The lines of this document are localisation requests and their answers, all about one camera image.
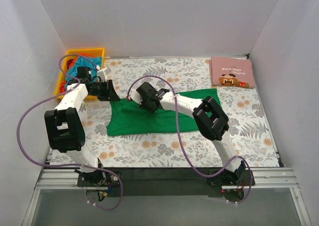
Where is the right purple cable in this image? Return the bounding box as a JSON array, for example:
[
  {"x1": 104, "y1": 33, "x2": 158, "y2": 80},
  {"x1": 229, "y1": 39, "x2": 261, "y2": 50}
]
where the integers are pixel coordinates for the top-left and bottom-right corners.
[{"x1": 127, "y1": 75, "x2": 254, "y2": 205}]

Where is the purple cable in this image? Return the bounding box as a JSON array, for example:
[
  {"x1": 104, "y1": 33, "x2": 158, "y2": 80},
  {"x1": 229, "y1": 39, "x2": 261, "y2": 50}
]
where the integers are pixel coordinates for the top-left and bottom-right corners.
[
  {"x1": 127, "y1": 75, "x2": 254, "y2": 205},
  {"x1": 16, "y1": 54, "x2": 124, "y2": 211}
]

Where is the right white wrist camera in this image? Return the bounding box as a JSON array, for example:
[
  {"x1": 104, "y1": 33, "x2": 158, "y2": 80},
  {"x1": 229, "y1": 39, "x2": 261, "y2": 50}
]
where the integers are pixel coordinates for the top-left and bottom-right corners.
[{"x1": 127, "y1": 89, "x2": 143, "y2": 105}]

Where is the green t-shirt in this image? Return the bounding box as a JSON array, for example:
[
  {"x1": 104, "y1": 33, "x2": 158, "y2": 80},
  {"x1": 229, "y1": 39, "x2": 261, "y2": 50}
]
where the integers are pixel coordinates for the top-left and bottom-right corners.
[{"x1": 106, "y1": 88, "x2": 221, "y2": 136}]

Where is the teal t-shirt in bin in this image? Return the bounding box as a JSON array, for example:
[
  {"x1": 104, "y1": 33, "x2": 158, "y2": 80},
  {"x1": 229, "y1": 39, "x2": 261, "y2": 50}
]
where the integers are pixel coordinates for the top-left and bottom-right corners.
[{"x1": 67, "y1": 56, "x2": 103, "y2": 82}]

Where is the yellow plastic bin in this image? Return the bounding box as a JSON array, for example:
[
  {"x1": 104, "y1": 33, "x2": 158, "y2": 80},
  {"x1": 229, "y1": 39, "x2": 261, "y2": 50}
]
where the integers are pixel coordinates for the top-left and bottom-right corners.
[{"x1": 54, "y1": 47, "x2": 106, "y2": 102}]

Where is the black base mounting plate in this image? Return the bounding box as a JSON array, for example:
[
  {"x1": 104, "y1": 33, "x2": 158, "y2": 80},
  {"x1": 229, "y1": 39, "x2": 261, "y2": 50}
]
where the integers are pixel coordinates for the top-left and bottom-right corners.
[{"x1": 76, "y1": 166, "x2": 256, "y2": 198}]

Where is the orange t-shirt in bin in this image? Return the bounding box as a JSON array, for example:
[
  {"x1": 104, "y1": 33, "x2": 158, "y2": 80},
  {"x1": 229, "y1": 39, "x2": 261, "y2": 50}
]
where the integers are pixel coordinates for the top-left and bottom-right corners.
[{"x1": 55, "y1": 54, "x2": 93, "y2": 95}]

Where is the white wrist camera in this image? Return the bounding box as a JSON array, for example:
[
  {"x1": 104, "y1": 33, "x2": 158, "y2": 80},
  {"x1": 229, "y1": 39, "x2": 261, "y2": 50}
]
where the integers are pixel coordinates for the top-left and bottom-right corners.
[
  {"x1": 127, "y1": 89, "x2": 143, "y2": 105},
  {"x1": 97, "y1": 67, "x2": 111, "y2": 82}
]

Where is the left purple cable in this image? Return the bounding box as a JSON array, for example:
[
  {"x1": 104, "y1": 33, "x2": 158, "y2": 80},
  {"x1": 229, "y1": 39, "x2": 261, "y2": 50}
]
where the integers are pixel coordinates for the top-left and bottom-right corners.
[{"x1": 16, "y1": 54, "x2": 124, "y2": 211}]

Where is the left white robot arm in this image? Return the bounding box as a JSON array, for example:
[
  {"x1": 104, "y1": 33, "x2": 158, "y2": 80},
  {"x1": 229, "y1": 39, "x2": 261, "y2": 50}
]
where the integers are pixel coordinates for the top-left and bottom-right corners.
[{"x1": 44, "y1": 66, "x2": 120, "y2": 186}]

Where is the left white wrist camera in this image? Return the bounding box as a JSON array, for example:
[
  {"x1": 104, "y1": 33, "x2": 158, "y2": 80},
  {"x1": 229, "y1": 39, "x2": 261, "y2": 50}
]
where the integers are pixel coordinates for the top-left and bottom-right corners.
[{"x1": 97, "y1": 67, "x2": 111, "y2": 82}]

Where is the pink folded t-shirt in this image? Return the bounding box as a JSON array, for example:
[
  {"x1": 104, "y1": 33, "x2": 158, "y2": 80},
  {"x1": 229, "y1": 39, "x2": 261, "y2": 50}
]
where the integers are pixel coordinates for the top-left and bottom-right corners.
[{"x1": 209, "y1": 57, "x2": 256, "y2": 88}]

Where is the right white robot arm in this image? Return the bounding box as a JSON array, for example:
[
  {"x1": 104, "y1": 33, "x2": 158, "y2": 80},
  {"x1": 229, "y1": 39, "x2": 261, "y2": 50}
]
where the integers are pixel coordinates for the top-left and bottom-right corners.
[{"x1": 128, "y1": 82, "x2": 246, "y2": 185}]

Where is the floral patterned table mat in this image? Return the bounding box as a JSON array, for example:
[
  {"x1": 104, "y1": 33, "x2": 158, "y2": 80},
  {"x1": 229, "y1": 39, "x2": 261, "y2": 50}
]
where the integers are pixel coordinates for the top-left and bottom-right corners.
[{"x1": 49, "y1": 57, "x2": 280, "y2": 169}]

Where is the aluminium frame rail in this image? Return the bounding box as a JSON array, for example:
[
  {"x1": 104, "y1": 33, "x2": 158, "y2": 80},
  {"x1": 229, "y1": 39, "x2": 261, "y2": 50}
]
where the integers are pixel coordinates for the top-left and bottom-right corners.
[{"x1": 23, "y1": 168, "x2": 311, "y2": 226}]

